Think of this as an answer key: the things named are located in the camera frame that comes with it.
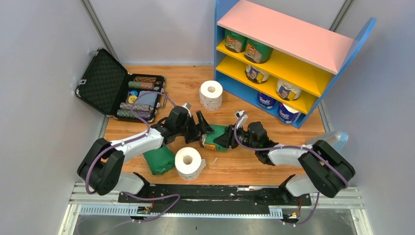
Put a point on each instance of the white paper towel roll front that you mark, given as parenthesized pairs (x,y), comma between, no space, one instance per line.
(189,163)

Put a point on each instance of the yellow big blind button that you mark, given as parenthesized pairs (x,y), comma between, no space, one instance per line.
(131,98)

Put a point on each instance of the blue playing card deck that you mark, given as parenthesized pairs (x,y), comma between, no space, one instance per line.
(147,98)

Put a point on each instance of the plain green roll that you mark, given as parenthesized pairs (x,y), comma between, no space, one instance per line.
(234,41)

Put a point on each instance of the cream roll blue picture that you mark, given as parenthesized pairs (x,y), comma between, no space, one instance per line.
(256,75)

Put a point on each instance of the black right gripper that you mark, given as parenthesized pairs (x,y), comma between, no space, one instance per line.
(227,139)

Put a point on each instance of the plain white paper towel roll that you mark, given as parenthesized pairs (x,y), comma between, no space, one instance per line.
(211,95)

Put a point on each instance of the blue shelf with coloured boards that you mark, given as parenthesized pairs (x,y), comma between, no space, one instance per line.
(308,56)

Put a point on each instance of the cream roll brown band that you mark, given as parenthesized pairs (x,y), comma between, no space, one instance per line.
(287,91)

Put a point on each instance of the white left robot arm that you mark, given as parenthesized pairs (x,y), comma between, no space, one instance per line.
(101,168)

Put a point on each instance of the blue Tempo tissue pack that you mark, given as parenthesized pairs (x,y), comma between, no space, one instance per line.
(265,101)

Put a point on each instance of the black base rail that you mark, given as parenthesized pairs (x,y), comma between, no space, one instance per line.
(220,199)

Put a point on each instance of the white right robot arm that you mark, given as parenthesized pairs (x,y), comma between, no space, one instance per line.
(326,170)

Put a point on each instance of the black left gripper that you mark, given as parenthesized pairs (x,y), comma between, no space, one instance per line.
(203,128)

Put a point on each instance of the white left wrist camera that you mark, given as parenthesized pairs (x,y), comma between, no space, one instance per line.
(187,106)

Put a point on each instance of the clear plastic bag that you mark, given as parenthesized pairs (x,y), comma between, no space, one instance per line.
(337,139)

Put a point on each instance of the blue small blind button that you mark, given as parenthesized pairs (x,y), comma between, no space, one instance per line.
(133,93)

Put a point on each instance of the black poker chip case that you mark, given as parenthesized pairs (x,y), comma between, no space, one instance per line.
(105,85)

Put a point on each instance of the green roll brown band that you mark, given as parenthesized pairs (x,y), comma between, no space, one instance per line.
(221,139)

